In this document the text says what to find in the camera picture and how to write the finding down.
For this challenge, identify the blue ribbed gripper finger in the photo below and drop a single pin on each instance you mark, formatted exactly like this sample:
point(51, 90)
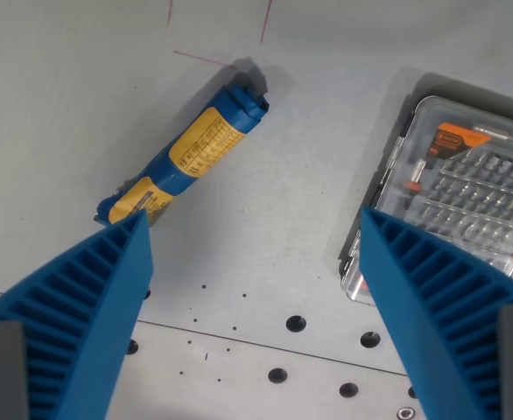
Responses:
point(86, 302)
point(440, 306)

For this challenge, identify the rolled blue and yellow bag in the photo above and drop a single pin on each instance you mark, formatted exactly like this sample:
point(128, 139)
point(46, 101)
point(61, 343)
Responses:
point(195, 151)

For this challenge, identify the silver table screw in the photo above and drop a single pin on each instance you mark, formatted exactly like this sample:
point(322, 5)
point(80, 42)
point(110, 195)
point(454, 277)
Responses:
point(405, 413)

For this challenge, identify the clear plastic screwdriver bit case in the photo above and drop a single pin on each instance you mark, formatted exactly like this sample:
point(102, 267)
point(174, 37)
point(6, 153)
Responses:
point(453, 192)

